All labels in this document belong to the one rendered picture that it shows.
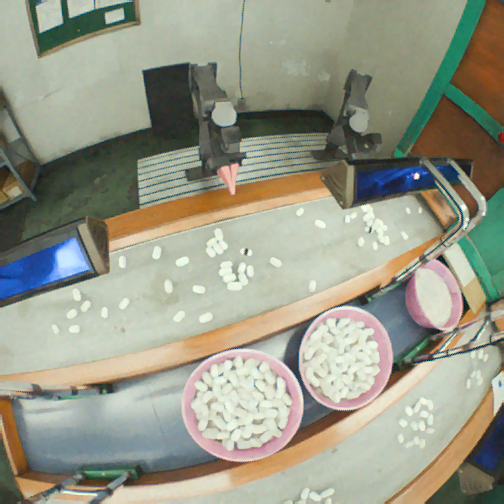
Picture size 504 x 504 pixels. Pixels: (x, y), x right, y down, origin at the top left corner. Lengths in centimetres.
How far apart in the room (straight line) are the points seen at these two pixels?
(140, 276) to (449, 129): 124
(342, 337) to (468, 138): 90
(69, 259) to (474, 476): 65
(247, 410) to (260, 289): 31
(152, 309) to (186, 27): 218
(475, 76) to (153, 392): 148
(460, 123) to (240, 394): 119
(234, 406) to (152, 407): 22
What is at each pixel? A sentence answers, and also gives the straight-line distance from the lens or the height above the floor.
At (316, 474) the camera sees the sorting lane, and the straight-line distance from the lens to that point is 66.
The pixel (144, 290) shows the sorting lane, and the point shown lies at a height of 74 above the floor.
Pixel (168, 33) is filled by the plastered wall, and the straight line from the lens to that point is 232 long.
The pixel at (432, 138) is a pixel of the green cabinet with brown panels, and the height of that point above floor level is 101.
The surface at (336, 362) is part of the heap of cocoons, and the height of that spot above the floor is 74.
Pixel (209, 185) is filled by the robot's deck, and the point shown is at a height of 67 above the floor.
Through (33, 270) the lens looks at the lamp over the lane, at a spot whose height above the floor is 108.
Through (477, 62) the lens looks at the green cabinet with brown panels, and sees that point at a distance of 113.
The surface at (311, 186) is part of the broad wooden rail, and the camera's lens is 83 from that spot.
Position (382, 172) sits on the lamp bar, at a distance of 42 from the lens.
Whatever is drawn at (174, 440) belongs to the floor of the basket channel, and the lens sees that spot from 67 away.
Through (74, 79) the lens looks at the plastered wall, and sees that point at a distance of 246.
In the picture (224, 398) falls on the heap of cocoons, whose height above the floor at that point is 74.
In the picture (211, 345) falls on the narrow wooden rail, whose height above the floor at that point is 76.
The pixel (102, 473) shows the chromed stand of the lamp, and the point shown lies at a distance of 74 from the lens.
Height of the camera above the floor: 129
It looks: 60 degrees down
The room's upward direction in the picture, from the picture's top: 11 degrees clockwise
